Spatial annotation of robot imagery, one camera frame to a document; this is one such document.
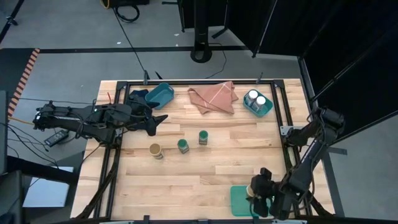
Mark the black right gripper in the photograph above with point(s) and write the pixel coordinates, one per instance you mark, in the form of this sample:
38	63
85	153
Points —
269	189

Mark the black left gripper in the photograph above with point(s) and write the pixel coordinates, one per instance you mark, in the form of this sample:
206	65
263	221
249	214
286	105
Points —
135	116

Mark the green lid oregano jar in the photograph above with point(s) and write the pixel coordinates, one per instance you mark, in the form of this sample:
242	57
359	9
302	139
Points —
203	134
183	143

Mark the white lid bagel seasoning jar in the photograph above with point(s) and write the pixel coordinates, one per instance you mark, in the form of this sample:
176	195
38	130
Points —
260	100
252	94

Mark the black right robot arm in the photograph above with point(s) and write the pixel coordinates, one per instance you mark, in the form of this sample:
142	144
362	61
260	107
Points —
306	168

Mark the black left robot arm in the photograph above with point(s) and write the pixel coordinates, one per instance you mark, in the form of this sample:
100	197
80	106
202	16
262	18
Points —
77	123

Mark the small teal plastic bin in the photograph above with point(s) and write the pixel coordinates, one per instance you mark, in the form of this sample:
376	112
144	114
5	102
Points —
267	107
158	98

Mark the dark blue cloth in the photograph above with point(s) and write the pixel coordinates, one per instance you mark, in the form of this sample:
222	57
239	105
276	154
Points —
141	92

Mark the large teal plastic bin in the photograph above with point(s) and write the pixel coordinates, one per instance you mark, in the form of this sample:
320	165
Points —
237	202

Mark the pink folded cloth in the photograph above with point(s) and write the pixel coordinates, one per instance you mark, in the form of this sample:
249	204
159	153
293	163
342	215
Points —
214	98

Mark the black power adapter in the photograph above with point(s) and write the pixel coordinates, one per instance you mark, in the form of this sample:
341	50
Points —
56	138

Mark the black floor stand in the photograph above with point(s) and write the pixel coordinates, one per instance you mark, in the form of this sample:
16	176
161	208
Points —
201	31

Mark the orange black hazard tape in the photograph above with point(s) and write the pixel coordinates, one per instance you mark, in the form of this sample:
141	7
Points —
23	82

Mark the white board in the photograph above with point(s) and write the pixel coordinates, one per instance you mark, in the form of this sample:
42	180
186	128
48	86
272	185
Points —
46	191

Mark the dark desk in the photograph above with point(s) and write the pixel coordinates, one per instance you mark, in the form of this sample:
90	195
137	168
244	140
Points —
12	199

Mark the black tripod leg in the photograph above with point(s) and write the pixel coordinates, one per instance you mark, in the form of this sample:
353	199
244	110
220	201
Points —
12	21

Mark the black folding partition screen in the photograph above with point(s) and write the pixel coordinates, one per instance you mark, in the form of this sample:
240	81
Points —
342	46

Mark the black aluminium table frame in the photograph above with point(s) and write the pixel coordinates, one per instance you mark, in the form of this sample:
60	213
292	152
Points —
183	82

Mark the grey metal rail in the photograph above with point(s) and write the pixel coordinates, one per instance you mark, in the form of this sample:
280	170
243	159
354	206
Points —
332	186

